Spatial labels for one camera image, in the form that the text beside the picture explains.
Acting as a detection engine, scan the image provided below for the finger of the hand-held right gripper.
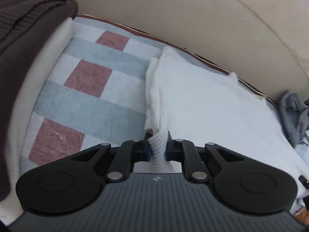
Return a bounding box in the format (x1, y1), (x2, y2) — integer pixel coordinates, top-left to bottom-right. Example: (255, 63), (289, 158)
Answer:
(298, 175), (309, 189)

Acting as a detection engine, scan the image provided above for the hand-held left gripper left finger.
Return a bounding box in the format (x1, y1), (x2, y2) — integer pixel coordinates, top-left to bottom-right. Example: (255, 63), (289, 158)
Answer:
(70, 132), (153, 183)

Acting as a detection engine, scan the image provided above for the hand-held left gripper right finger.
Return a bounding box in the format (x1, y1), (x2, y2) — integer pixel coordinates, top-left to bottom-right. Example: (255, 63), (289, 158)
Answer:
(165, 130), (245, 184)

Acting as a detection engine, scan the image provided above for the cream top with green monster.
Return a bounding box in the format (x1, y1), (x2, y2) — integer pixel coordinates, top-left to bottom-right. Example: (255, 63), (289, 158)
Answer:
(144, 45), (305, 200)

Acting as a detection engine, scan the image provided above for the pale blue garment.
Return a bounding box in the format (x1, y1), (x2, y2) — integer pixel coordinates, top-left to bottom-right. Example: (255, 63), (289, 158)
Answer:
(298, 129), (309, 155)

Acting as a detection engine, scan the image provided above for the grey garment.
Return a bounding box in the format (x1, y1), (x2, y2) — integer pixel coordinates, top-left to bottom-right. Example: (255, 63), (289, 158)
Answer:
(279, 92), (309, 148)

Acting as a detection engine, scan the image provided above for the checkered printed rug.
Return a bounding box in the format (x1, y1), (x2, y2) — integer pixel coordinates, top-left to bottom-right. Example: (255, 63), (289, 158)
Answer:
(18, 13), (295, 174)

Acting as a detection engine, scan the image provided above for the white folded cloth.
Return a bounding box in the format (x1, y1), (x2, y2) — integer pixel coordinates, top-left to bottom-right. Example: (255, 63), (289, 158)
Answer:
(0, 17), (78, 226)

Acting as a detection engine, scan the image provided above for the beige sofa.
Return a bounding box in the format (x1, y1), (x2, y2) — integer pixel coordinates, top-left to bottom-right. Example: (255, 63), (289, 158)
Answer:
(24, 0), (309, 107)

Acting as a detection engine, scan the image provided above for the dark brown knit sweater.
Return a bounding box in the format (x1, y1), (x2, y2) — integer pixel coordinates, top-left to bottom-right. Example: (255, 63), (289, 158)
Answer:
(0, 0), (79, 201)

